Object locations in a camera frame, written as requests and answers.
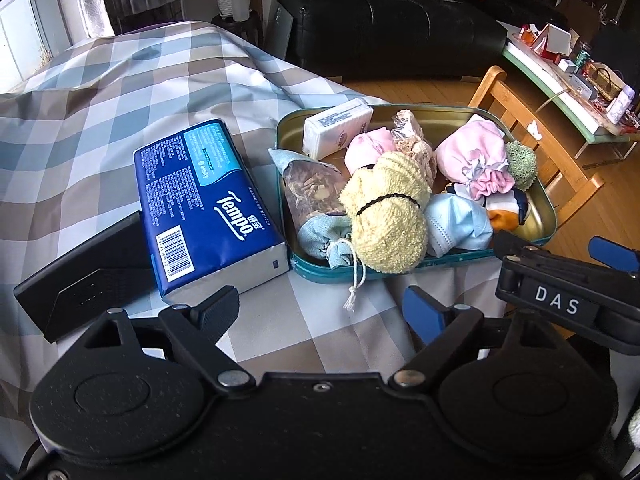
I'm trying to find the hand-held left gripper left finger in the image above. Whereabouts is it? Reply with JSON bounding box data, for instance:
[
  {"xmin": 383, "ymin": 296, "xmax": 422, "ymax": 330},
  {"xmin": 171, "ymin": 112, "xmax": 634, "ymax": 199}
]
[{"xmin": 82, "ymin": 284, "xmax": 256, "ymax": 396}]

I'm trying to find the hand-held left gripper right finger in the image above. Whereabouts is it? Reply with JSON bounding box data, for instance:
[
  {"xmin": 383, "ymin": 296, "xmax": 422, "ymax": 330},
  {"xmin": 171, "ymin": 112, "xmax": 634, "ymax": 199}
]
[{"xmin": 389, "ymin": 284, "xmax": 568, "ymax": 395}]

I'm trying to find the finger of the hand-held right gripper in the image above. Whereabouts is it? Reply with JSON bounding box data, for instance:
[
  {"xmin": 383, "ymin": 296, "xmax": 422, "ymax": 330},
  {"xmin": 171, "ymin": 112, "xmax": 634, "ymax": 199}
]
[
  {"xmin": 587, "ymin": 235, "xmax": 640, "ymax": 273},
  {"xmin": 492, "ymin": 230, "xmax": 556, "ymax": 261}
]

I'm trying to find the blue face mask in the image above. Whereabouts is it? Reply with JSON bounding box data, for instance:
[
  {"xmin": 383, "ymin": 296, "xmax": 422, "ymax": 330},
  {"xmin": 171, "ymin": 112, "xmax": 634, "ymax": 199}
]
[{"xmin": 425, "ymin": 194, "xmax": 494, "ymax": 259}]

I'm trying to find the green fuzzy ball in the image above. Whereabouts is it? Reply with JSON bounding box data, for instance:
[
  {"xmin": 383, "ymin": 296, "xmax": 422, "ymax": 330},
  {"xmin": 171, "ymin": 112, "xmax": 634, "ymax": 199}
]
[{"xmin": 505, "ymin": 141, "xmax": 537, "ymax": 192}]

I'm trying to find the yellow fuzzy towel roll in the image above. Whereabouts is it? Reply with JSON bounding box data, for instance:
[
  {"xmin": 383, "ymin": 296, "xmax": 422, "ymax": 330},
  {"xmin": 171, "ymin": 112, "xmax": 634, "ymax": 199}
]
[{"xmin": 339, "ymin": 152, "xmax": 432, "ymax": 274}]

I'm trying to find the pink drawstring pouch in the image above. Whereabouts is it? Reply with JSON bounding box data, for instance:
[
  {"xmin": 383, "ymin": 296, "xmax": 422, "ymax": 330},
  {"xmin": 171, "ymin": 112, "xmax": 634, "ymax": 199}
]
[{"xmin": 435, "ymin": 114, "xmax": 516, "ymax": 201}]

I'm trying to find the grey-blue drawstring pouch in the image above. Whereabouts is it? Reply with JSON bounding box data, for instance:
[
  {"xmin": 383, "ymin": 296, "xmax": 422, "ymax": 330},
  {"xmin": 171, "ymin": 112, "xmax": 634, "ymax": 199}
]
[{"xmin": 297, "ymin": 214, "xmax": 368, "ymax": 313}]

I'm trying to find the clear bag of wood chips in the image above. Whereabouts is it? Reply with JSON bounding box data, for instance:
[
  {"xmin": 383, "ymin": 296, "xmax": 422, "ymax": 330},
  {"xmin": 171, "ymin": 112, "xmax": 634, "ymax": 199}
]
[{"xmin": 269, "ymin": 147, "xmax": 351, "ymax": 231}]

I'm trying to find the clear bag of beige pieces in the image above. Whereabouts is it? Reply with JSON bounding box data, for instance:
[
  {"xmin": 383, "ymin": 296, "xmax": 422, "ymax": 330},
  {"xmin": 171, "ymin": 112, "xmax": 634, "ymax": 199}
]
[{"xmin": 391, "ymin": 109, "xmax": 437, "ymax": 188}]

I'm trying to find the small pink pouch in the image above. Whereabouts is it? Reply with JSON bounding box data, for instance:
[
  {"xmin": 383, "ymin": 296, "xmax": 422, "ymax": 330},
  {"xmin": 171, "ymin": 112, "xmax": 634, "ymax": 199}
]
[{"xmin": 345, "ymin": 127, "xmax": 397, "ymax": 172}]

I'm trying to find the gold metal tin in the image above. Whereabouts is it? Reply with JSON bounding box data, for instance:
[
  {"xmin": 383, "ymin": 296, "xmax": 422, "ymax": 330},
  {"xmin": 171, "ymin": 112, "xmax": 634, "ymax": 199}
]
[{"xmin": 275, "ymin": 104, "xmax": 558, "ymax": 278}]

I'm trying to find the white tissue pack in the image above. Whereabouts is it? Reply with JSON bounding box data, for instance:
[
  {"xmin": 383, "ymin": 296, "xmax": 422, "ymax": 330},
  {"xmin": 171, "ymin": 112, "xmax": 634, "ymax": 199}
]
[{"xmin": 302, "ymin": 99, "xmax": 374, "ymax": 159}]

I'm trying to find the blue tissue pack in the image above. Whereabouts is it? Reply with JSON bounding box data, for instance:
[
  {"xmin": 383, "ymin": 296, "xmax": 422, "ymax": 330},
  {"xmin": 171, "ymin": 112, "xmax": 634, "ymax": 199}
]
[{"xmin": 132, "ymin": 119, "xmax": 291, "ymax": 306}]

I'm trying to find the black flat box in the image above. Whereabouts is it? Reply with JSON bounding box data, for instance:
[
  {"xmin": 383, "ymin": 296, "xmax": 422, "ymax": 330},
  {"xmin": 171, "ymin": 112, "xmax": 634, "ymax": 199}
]
[{"xmin": 12, "ymin": 210, "xmax": 157, "ymax": 345}]

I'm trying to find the white bottle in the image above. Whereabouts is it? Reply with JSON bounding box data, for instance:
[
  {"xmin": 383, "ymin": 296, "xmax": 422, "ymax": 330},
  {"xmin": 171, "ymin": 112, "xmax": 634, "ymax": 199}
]
[{"xmin": 606, "ymin": 85, "xmax": 636, "ymax": 125}]

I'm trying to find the wooden chair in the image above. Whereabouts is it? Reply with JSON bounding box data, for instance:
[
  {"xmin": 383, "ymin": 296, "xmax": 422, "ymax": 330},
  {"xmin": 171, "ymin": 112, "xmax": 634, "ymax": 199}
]
[{"xmin": 467, "ymin": 66, "xmax": 605, "ymax": 231}]

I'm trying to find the green-edged coffee table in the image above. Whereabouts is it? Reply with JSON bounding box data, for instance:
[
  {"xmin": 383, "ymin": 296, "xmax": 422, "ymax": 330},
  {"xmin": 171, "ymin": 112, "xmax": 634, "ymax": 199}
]
[{"xmin": 497, "ymin": 20, "xmax": 640, "ymax": 163}]

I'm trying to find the flat white box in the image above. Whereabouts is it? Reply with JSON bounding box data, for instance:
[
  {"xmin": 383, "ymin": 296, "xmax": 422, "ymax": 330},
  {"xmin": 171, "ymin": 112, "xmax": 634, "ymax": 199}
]
[{"xmin": 570, "ymin": 74, "xmax": 598, "ymax": 101}]

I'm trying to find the wicker basket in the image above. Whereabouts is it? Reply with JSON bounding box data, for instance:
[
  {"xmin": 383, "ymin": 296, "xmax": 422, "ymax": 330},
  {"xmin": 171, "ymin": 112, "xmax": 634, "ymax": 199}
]
[{"xmin": 585, "ymin": 61, "xmax": 626, "ymax": 102}]

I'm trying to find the white triangular desk calendar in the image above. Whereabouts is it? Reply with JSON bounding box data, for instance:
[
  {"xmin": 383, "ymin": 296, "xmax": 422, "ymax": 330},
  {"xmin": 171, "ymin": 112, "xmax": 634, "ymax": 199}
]
[{"xmin": 531, "ymin": 23, "xmax": 576, "ymax": 57}]

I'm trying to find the checkered blanket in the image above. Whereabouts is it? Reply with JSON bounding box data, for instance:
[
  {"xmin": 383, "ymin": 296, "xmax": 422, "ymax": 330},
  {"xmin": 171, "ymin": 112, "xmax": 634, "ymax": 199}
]
[{"xmin": 0, "ymin": 20, "xmax": 506, "ymax": 411}]

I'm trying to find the black leather sofa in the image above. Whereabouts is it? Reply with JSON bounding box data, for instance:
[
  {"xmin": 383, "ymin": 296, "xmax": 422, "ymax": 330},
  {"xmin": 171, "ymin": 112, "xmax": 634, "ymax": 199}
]
[{"xmin": 275, "ymin": 0, "xmax": 561, "ymax": 81}]

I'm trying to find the dark wooden stool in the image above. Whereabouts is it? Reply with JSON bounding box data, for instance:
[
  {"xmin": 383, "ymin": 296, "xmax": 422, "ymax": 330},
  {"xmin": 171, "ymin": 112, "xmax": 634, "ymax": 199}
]
[{"xmin": 210, "ymin": 10, "xmax": 263, "ymax": 48}]

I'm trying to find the grey flat panel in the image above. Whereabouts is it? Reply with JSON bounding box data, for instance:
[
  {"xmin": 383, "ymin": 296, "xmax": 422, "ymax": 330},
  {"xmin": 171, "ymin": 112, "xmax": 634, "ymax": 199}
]
[{"xmin": 262, "ymin": 0, "xmax": 295, "ymax": 61}]

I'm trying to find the window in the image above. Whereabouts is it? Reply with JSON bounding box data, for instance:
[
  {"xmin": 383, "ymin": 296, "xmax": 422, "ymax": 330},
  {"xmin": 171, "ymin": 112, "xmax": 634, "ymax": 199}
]
[{"xmin": 0, "ymin": 0, "xmax": 76, "ymax": 91}]

